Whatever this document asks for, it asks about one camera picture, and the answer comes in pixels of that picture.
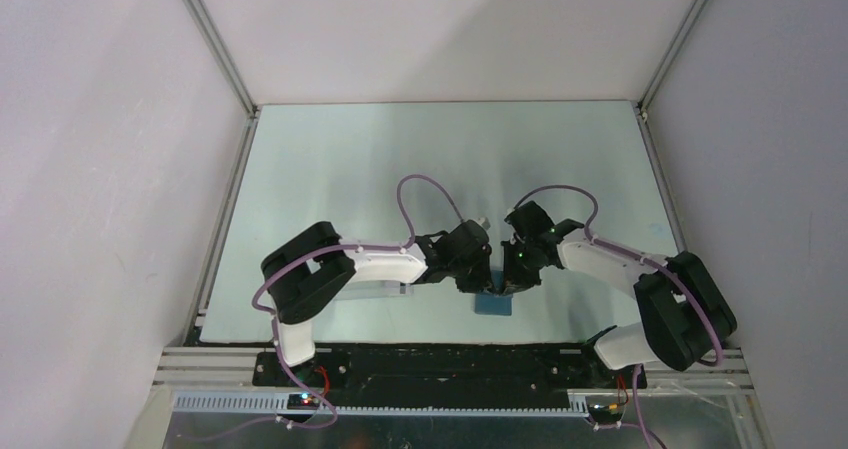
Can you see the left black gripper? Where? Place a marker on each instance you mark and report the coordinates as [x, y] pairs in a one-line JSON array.
[[483, 281]]

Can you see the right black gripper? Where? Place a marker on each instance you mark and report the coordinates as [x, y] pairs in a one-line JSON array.
[[514, 281]]

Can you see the blue leather card holder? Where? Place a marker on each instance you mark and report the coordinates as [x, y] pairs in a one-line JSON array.
[[493, 305]]

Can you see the clear plastic card box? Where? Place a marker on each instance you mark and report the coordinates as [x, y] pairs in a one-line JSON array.
[[374, 289]]

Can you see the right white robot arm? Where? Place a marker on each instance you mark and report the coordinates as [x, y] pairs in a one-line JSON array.
[[683, 314]]

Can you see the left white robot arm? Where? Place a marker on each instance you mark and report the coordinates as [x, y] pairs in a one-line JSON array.
[[304, 275]]

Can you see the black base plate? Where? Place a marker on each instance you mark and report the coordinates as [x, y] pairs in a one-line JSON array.
[[458, 376]]

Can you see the aluminium frame rail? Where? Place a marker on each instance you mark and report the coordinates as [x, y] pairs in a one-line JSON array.
[[200, 14]]

